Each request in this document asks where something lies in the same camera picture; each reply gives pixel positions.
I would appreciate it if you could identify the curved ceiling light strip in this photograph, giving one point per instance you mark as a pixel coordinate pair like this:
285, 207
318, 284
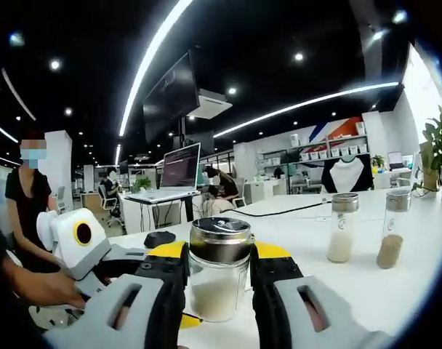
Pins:
315, 102
144, 65

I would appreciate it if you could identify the silver open laptop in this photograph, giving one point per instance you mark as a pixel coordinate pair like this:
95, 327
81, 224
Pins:
181, 167

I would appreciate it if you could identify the seasoning bottle white contents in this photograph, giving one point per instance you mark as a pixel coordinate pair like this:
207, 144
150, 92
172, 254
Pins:
213, 298
339, 247

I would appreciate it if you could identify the small potted green plant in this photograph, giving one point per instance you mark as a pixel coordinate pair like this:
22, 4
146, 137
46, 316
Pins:
378, 161

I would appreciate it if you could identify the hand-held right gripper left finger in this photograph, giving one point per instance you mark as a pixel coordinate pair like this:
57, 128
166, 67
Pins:
133, 312

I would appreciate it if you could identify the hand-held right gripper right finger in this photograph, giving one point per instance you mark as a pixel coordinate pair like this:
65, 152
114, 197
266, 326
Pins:
297, 316

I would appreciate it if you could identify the potted green plant white pot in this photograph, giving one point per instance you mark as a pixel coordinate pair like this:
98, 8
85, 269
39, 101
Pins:
441, 145

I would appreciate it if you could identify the small hanging black monitor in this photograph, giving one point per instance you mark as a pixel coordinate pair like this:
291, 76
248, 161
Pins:
203, 141

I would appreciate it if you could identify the white ceiling air conditioner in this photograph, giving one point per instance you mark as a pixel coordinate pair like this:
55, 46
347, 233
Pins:
210, 103

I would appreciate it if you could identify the bushy green office plant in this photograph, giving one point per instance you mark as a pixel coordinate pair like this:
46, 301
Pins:
142, 183

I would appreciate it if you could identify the small computer screen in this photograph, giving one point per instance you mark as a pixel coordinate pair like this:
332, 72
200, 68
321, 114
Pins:
395, 160

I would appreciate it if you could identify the large hanging black monitor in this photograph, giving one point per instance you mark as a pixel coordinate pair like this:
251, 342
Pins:
170, 102

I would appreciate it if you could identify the brown wooden board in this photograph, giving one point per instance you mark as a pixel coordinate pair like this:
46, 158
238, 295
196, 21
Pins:
430, 178

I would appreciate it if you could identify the seasoning bottle brown granules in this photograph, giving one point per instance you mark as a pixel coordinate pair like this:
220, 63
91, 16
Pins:
390, 251

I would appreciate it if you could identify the shelf with white bins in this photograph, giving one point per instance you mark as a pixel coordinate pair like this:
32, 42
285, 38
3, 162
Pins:
315, 152

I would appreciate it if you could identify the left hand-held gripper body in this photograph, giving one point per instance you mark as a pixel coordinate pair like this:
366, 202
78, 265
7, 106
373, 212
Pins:
72, 254

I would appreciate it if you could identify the chair with black white shirt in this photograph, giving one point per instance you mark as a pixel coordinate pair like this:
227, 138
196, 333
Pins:
346, 176

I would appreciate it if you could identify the person's left hand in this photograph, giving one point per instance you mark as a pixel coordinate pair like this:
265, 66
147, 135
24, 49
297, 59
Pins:
54, 289

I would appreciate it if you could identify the white standing desk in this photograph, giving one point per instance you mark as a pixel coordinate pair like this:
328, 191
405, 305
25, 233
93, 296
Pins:
159, 211

